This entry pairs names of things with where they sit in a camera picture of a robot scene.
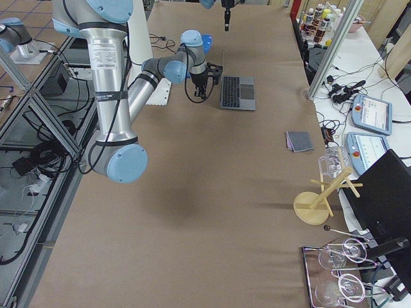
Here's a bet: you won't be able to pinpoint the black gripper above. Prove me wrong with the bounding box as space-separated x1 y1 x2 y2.
190 8 231 92

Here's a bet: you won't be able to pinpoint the grey laptop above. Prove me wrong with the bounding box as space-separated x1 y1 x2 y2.
218 73 256 112

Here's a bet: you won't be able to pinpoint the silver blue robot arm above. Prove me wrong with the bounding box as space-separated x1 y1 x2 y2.
52 1 212 184
200 0 245 31

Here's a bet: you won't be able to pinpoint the blue desk lamp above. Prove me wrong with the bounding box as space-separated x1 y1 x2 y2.
202 34 213 54

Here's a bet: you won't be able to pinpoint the bottles in copper basket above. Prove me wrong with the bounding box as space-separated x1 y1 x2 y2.
299 1 334 47

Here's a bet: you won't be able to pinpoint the dark grey folded cloth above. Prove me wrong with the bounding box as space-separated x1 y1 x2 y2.
285 131 314 153

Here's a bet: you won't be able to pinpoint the small black adapter box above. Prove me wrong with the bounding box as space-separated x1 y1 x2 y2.
320 126 334 145

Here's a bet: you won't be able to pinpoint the upper teach pendant tablet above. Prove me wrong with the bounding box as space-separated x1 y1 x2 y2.
351 94 393 136

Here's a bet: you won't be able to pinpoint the teach pendant tablet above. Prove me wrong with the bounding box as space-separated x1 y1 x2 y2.
351 94 393 136
346 132 390 175

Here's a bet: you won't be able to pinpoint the clear glass mug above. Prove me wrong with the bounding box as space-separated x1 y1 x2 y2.
319 146 353 178

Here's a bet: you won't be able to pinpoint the lower teach pendant tablet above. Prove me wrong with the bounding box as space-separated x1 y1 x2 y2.
346 132 390 175

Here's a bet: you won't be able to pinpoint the wooden cup stand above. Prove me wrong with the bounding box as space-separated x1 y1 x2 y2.
293 167 363 225

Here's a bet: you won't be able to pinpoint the black monitor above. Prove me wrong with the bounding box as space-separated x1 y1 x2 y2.
342 150 410 244

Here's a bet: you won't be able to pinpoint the upper wine glass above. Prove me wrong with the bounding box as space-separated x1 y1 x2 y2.
319 238 367 270

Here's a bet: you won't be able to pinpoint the wine glass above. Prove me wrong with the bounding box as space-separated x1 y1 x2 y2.
315 273 365 307
319 238 367 270

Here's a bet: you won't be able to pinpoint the lower wine glass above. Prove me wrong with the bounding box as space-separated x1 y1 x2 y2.
315 273 365 307

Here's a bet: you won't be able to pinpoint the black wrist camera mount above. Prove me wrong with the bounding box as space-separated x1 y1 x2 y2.
205 62 223 85

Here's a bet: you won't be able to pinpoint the aluminium frame post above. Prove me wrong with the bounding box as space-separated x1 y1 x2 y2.
306 0 364 101

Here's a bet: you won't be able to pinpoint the wire glass rack tray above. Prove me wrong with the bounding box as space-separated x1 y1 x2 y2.
301 232 387 307

